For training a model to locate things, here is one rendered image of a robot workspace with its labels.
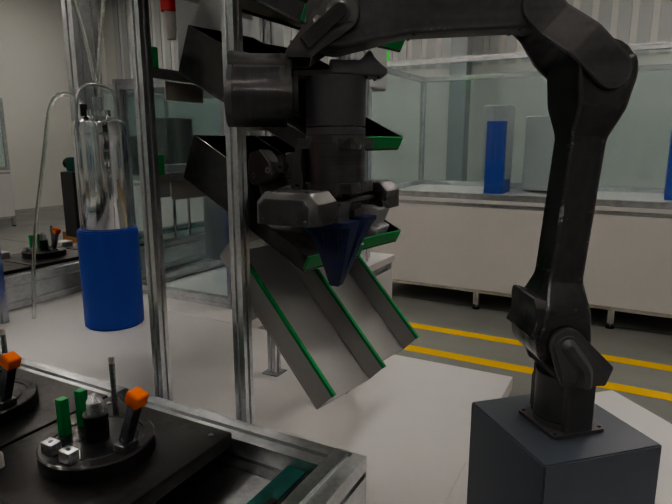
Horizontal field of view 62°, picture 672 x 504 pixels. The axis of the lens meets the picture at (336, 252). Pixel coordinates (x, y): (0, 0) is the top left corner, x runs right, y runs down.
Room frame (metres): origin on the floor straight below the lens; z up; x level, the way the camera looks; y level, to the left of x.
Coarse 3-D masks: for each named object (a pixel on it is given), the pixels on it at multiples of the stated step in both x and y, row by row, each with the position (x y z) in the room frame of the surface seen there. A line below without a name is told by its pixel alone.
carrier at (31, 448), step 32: (64, 416) 0.66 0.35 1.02; (96, 416) 0.64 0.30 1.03; (160, 416) 0.75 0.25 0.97; (32, 448) 0.66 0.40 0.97; (64, 448) 0.60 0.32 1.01; (96, 448) 0.63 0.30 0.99; (128, 448) 0.62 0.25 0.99; (160, 448) 0.66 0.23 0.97; (192, 448) 0.66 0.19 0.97; (224, 448) 0.69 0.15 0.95; (0, 480) 0.59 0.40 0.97; (32, 480) 0.59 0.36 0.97; (64, 480) 0.59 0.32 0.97; (96, 480) 0.59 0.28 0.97; (128, 480) 0.59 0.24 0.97; (160, 480) 0.59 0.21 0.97
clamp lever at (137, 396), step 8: (120, 392) 0.63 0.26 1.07; (128, 392) 0.61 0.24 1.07; (136, 392) 0.62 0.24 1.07; (144, 392) 0.62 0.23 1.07; (128, 400) 0.61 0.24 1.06; (136, 400) 0.61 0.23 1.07; (144, 400) 0.62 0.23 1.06; (128, 408) 0.62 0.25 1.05; (136, 408) 0.61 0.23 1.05; (128, 416) 0.62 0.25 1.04; (136, 416) 0.62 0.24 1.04; (128, 424) 0.62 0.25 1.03; (136, 424) 0.63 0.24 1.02; (120, 432) 0.62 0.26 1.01; (128, 432) 0.62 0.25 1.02; (120, 440) 0.62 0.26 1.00; (128, 440) 0.62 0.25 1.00
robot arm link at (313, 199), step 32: (320, 128) 0.52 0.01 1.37; (352, 128) 0.52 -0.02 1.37; (320, 160) 0.52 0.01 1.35; (352, 160) 0.52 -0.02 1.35; (288, 192) 0.47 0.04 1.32; (320, 192) 0.48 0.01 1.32; (352, 192) 0.52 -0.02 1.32; (384, 192) 0.58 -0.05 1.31; (288, 224) 0.46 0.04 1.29; (320, 224) 0.46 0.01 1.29
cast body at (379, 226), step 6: (366, 204) 0.92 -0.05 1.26; (366, 210) 0.93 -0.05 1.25; (372, 210) 0.92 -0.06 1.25; (378, 210) 0.91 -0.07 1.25; (384, 210) 0.93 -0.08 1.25; (378, 216) 0.92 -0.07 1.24; (384, 216) 0.95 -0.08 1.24; (378, 222) 0.94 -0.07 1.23; (384, 222) 0.95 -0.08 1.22; (372, 228) 0.92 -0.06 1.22; (378, 228) 0.92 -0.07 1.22; (384, 228) 0.94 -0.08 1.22; (366, 234) 0.93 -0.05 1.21; (372, 234) 0.92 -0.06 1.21
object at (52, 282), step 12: (60, 264) 1.81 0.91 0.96; (72, 264) 1.81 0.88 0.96; (12, 276) 1.64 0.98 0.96; (24, 276) 1.66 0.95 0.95; (36, 276) 1.70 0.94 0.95; (48, 276) 1.74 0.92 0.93; (60, 276) 1.77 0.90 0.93; (72, 276) 1.81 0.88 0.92; (12, 288) 1.63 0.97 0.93; (24, 288) 1.66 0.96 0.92; (36, 288) 1.69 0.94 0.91; (48, 288) 1.73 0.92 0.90; (60, 288) 1.77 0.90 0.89; (72, 288) 1.81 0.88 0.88; (12, 300) 1.62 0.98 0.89; (24, 300) 1.66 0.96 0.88; (36, 300) 1.69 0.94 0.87
